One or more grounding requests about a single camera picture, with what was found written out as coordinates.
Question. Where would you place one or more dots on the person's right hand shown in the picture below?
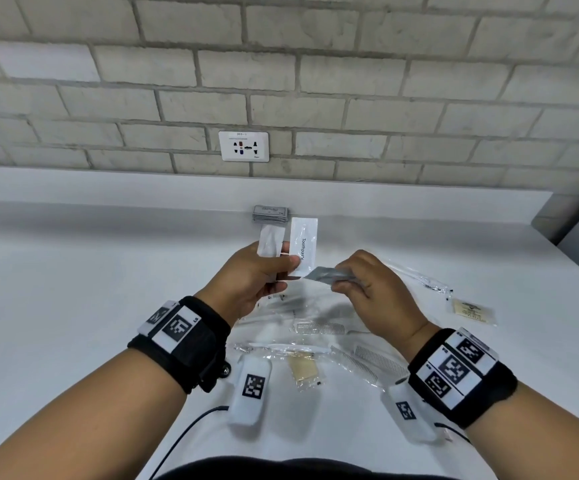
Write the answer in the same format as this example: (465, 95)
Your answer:
(382, 299)

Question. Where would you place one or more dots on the person's left hand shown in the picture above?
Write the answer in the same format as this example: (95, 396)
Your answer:
(237, 279)

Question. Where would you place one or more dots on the person's right thumb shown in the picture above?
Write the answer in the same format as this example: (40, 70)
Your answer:
(352, 283)

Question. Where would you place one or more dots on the person's left thumb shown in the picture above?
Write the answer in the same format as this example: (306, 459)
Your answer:
(283, 267)

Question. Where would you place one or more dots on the white paper sachet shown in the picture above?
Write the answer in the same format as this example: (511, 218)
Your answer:
(271, 239)

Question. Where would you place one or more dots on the white toothpaste box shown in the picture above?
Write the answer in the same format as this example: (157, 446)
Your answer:
(304, 244)

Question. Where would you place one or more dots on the grey foil sachet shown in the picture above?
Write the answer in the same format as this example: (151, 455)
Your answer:
(322, 274)

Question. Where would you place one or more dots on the person's right forearm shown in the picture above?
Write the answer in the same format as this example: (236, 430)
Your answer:
(539, 434)

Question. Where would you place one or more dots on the person's left forearm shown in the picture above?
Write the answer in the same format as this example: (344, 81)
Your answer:
(84, 419)

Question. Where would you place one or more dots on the clear plastic bag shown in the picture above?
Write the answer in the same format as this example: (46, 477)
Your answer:
(314, 307)

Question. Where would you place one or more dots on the white comb in clear wrapper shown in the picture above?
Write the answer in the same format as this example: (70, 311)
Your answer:
(319, 327)
(382, 360)
(354, 365)

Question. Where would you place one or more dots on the stack of grey packets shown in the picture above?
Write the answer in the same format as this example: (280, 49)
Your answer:
(270, 213)

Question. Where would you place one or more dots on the toothbrush in clear wrapper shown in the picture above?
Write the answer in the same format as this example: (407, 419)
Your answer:
(422, 278)
(279, 348)

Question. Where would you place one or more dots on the beige sachet in clear wrapper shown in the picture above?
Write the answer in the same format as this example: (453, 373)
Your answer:
(304, 370)

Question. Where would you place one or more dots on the black left wristband with markers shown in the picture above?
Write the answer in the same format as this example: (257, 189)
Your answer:
(189, 339)

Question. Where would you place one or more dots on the black wristband with markers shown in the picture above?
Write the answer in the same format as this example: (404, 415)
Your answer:
(189, 339)
(462, 377)

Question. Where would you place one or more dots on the yellow soap packet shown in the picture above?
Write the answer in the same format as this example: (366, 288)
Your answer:
(474, 312)

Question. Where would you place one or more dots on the black right wristband with markers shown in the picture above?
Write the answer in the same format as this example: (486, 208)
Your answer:
(462, 377)

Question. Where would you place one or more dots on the person's dark clothing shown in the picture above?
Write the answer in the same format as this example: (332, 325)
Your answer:
(309, 469)

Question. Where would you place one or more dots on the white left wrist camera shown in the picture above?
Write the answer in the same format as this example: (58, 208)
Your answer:
(251, 389)

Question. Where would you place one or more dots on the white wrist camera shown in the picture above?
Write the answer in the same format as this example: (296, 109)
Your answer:
(251, 389)
(409, 412)

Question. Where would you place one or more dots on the white wall power outlet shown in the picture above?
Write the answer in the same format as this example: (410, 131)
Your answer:
(244, 146)

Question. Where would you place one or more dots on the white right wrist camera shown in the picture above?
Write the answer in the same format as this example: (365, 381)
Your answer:
(409, 412)

